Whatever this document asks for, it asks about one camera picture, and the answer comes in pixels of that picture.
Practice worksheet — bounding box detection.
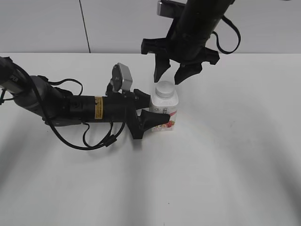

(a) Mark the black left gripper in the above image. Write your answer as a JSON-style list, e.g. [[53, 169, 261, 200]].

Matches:
[[103, 89, 170, 139]]

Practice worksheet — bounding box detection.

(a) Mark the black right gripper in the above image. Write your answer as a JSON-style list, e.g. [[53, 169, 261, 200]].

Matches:
[[141, 14, 220, 85]]

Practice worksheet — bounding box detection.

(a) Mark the white yili yogurt bottle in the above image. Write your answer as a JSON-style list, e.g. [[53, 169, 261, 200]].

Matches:
[[150, 83, 179, 132]]

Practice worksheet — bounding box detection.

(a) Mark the white bottle cap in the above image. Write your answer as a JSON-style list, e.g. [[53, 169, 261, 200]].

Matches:
[[155, 81, 175, 99]]

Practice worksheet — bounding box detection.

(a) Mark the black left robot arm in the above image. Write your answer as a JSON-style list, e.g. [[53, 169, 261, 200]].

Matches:
[[0, 57, 170, 139]]

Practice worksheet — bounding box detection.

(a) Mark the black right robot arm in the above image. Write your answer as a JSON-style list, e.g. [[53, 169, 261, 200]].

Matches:
[[141, 0, 241, 85]]

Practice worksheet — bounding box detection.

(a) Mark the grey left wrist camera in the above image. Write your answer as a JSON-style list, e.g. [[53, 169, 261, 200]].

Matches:
[[106, 63, 133, 95]]

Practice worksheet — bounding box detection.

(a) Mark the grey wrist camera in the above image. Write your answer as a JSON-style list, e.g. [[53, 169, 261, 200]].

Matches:
[[106, 63, 133, 95], [157, 0, 185, 18]]

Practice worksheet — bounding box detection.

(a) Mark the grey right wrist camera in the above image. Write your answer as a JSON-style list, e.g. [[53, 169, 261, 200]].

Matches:
[[157, 0, 185, 18]]

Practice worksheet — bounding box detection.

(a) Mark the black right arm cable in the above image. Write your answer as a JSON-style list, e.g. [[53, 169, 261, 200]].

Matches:
[[210, 15, 241, 54]]

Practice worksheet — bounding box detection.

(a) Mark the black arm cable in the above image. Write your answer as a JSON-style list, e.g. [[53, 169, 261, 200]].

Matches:
[[210, 15, 241, 54], [0, 70, 127, 150]]

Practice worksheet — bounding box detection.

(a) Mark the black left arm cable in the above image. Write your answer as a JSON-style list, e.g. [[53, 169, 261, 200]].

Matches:
[[0, 70, 127, 150]]

